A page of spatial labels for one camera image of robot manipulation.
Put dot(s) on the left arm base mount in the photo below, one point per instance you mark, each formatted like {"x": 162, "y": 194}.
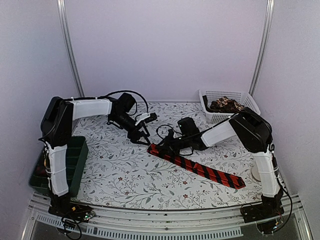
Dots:
{"x": 71, "y": 215}

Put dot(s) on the dark red rolled tie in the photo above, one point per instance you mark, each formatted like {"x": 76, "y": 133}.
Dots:
{"x": 41, "y": 171}

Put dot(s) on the left aluminium frame post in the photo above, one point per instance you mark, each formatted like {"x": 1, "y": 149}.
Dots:
{"x": 62, "y": 13}

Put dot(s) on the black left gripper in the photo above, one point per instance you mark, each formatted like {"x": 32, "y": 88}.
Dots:
{"x": 132, "y": 135}

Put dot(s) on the slotted aluminium front rail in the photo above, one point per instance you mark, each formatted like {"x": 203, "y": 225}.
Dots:
{"x": 209, "y": 224}

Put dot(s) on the red black striped tie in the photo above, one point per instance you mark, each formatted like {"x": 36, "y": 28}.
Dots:
{"x": 223, "y": 178}

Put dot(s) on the dark green divided organizer box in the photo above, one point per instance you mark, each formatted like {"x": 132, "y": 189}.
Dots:
{"x": 76, "y": 156}

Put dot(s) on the brown patterned tie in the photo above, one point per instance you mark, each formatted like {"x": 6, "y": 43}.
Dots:
{"x": 225, "y": 105}

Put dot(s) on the white perforated plastic basket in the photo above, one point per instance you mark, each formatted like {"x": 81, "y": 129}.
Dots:
{"x": 207, "y": 96}

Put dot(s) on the white ceramic mug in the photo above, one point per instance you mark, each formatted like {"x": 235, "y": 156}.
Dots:
{"x": 255, "y": 174}

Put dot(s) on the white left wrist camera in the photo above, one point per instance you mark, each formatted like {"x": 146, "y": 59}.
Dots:
{"x": 145, "y": 118}

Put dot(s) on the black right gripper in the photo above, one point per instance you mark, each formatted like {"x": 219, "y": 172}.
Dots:
{"x": 169, "y": 143}

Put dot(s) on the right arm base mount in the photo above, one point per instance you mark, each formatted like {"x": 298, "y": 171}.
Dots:
{"x": 271, "y": 212}

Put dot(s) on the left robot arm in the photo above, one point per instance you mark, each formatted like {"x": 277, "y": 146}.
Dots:
{"x": 57, "y": 123}

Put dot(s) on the floral patterned table mat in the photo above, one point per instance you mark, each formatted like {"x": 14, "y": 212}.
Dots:
{"x": 118, "y": 173}

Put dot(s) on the right aluminium frame post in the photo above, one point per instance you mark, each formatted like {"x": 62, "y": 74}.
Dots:
{"x": 263, "y": 45}

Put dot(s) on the aluminium frame post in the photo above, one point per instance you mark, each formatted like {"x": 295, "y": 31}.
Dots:
{"x": 62, "y": 13}
{"x": 263, "y": 45}

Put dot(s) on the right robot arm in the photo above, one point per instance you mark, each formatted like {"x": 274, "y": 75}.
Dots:
{"x": 254, "y": 133}

